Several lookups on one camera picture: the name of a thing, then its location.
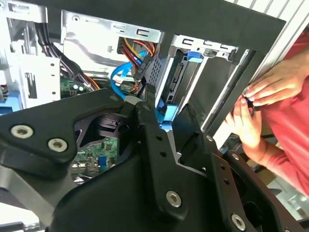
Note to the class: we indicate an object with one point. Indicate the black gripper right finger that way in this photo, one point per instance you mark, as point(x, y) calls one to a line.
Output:
point(231, 186)

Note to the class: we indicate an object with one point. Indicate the person's left hand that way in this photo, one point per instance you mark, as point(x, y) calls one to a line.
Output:
point(248, 130)

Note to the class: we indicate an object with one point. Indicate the hard disk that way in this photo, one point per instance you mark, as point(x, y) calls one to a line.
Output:
point(194, 57)

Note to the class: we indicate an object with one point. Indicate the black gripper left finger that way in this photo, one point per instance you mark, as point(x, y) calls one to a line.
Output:
point(48, 118)

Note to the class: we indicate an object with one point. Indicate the small round black tool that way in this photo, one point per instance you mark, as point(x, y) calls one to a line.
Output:
point(252, 106)

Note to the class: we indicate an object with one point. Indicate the person's right hand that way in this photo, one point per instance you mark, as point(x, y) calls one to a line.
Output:
point(280, 82)

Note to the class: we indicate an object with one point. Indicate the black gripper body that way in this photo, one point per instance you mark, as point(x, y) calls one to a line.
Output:
point(108, 205)

